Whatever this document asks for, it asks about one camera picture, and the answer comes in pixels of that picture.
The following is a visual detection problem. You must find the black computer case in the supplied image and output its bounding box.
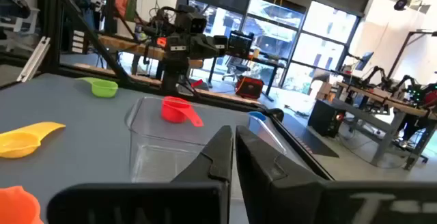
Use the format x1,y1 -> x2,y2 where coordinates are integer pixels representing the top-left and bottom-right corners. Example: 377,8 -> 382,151
307,99 -> 346,139

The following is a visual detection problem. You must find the black desk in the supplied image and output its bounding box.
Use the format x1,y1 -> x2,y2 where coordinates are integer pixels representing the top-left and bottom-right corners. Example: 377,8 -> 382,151
207,55 -> 286,102

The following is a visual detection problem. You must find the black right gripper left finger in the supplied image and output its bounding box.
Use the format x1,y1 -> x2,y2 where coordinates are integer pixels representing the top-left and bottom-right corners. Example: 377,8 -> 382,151
46,125 -> 234,224

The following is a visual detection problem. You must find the orange measuring cup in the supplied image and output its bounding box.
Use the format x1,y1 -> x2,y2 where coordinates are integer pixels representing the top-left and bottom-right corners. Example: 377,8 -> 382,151
0,185 -> 44,224

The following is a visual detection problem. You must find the office chair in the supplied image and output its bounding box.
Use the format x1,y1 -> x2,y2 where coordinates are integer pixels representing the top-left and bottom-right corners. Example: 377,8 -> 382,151
221,57 -> 252,82

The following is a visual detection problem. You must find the yellow measuring cup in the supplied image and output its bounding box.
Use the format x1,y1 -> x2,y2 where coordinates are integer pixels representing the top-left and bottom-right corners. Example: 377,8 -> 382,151
0,121 -> 66,159

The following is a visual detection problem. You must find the blue measuring cup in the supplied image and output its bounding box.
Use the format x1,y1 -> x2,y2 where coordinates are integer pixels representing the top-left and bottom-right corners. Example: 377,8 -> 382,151
248,111 -> 267,122

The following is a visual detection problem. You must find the black monitor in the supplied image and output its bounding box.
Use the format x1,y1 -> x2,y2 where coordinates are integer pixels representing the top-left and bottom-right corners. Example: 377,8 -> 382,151
227,31 -> 255,58

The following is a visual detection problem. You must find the red measuring cup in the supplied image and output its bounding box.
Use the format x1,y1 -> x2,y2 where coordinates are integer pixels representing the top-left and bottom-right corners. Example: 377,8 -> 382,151
160,96 -> 204,128

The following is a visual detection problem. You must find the wooden workbench with grey legs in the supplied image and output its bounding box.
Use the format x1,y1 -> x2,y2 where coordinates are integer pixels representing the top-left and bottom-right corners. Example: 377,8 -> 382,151
336,80 -> 437,172

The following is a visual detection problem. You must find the black ceiling camera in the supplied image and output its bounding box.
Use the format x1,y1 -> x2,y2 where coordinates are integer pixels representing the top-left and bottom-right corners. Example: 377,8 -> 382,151
393,0 -> 413,12

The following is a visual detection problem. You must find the green measuring cup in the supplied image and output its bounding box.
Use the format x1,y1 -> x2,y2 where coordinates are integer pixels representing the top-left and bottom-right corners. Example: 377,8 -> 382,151
75,76 -> 119,98

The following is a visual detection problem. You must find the cardboard box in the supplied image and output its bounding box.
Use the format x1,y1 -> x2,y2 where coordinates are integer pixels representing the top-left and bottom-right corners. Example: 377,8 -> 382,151
315,81 -> 334,101

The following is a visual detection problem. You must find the wooden desk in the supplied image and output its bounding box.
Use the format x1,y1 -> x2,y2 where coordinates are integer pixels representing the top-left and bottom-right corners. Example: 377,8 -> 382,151
98,34 -> 204,70

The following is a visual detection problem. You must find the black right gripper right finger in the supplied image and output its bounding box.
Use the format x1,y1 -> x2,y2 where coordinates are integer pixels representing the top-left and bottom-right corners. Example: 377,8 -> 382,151
235,125 -> 437,224

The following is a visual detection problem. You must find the silver aluminium extrusion bar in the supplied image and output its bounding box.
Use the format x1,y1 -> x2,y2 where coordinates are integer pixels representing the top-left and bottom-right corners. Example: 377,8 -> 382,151
16,36 -> 51,83

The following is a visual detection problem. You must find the clear plastic basket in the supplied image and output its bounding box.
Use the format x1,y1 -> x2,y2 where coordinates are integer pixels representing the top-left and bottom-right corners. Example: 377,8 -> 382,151
124,96 -> 287,184

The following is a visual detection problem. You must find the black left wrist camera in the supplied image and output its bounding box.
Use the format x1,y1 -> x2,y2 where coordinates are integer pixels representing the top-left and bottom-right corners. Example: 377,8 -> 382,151
184,11 -> 208,34

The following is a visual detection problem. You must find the blue screen monitor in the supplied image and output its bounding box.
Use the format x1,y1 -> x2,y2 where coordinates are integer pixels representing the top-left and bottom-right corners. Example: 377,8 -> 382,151
354,51 -> 375,72

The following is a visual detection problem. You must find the red tool bag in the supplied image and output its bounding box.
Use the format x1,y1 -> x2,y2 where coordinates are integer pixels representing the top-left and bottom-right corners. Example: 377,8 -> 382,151
235,76 -> 264,100

